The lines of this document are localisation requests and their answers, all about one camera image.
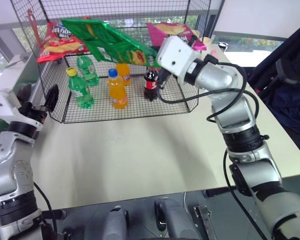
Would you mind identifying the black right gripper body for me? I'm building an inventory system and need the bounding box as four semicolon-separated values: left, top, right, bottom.
157;67;176;90

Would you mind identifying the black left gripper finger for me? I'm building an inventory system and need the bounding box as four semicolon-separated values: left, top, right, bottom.
43;84;60;113
16;83;34;104

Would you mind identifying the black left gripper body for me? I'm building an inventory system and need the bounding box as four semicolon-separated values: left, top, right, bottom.
17;100;50;125

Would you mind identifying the green chips bag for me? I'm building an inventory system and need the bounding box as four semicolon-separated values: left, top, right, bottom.
61;17;159;69

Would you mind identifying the cola bottle red label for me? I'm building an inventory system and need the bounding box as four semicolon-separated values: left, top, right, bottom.
143;66;161;102

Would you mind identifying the green bottle yellow cap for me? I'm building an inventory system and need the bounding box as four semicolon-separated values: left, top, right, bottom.
65;66;95;110

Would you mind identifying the orange soda bottle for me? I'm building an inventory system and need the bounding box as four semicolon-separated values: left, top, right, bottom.
114;62;132;87

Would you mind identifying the pink chips bag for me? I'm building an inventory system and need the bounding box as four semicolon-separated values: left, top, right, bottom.
146;21;207;52

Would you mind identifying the red chips bag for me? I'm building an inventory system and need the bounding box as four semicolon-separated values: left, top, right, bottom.
36;21;91;64

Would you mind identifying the orange bottle blue cap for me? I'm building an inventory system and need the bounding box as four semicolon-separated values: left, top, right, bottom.
107;67;129;110

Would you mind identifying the paper cup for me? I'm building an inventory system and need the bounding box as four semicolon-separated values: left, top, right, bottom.
201;36;212;51

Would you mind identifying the red plastic hanging strip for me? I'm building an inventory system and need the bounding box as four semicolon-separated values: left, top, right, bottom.
26;9;45;49

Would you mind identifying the grey chair armrest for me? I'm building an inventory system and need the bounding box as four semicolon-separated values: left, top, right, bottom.
275;58;300;88

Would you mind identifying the dark blue cloth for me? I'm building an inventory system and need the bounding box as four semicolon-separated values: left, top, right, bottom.
247;18;300;163

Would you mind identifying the grey rounded robot leg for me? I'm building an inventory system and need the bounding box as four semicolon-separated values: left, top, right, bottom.
83;205;130;240
153;197;204;240

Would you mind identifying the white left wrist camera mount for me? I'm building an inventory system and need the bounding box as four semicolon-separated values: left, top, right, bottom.
0;89;45;131

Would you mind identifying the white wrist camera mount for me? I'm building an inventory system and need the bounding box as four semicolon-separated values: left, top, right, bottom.
0;89;45;131
155;34;203;79

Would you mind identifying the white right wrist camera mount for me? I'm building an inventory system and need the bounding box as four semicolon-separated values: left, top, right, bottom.
155;34;203;79

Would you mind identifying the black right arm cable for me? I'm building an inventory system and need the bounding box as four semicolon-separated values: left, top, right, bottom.
157;53;269;240

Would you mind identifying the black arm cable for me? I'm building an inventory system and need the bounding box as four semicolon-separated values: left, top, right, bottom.
32;181;60;240
157;53;269;240

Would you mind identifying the black wire grid rack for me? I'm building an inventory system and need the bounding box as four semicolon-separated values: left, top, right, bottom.
9;0;213;125

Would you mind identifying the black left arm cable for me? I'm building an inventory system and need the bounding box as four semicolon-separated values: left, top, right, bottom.
32;181;60;240

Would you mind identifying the metal bracket under table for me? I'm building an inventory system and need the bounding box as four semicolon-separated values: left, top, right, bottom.
192;204;219;240

